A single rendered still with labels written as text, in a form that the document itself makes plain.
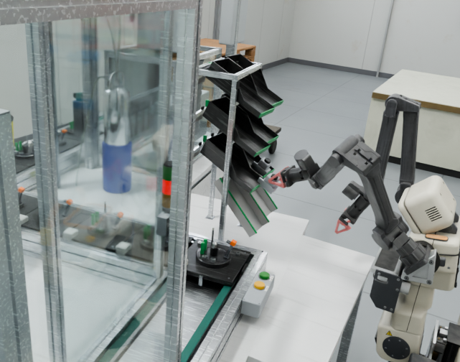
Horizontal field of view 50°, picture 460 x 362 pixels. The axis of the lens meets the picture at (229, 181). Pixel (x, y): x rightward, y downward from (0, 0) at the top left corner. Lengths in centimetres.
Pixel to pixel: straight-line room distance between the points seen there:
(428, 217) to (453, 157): 452
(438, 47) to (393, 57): 98
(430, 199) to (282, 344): 71
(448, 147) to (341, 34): 695
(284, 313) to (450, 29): 1086
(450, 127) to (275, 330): 475
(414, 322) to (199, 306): 81
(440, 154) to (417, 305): 441
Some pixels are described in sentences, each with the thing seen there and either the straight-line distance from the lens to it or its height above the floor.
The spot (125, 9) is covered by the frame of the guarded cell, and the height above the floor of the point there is 197.
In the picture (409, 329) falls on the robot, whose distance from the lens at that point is 207.
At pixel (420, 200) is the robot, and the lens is 183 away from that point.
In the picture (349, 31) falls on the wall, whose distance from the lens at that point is 1270.
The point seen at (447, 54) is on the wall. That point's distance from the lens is 1242.
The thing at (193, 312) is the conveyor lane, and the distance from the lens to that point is 178.
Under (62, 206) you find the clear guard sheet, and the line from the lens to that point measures 59.
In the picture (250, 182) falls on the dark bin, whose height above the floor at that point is 121.
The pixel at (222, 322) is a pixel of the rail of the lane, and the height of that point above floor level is 96.
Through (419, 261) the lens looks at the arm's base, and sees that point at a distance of 175.
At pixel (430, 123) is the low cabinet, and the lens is 627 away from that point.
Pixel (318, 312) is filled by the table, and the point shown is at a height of 86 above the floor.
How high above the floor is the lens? 202
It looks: 23 degrees down
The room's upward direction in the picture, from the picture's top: 5 degrees clockwise
